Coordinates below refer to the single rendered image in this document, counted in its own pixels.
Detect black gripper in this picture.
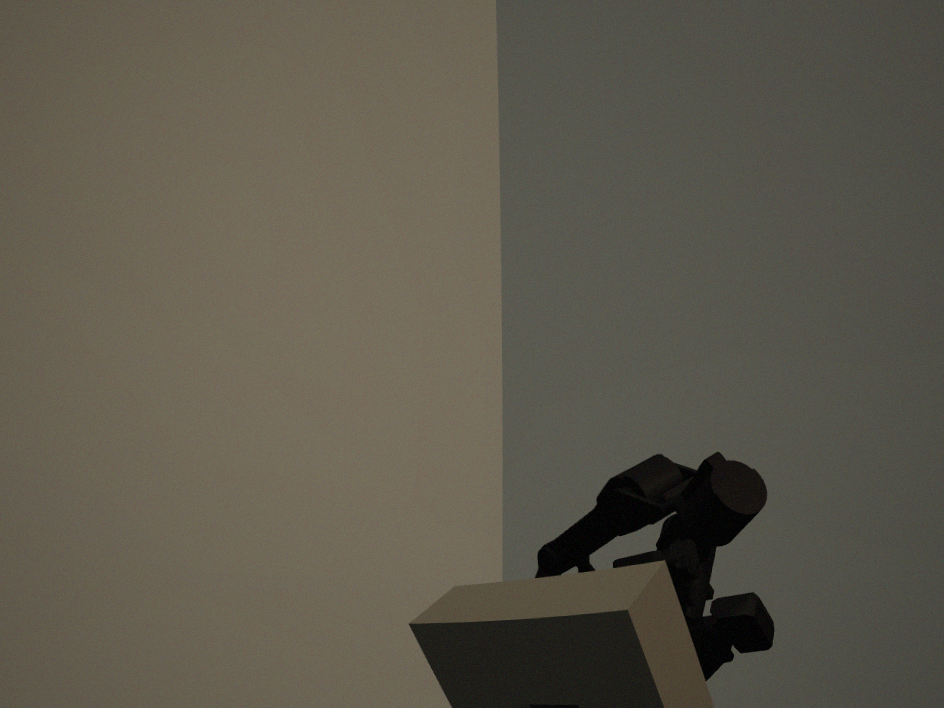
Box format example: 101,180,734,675
680,556,775,681

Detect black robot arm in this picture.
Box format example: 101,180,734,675
535,452,768,607

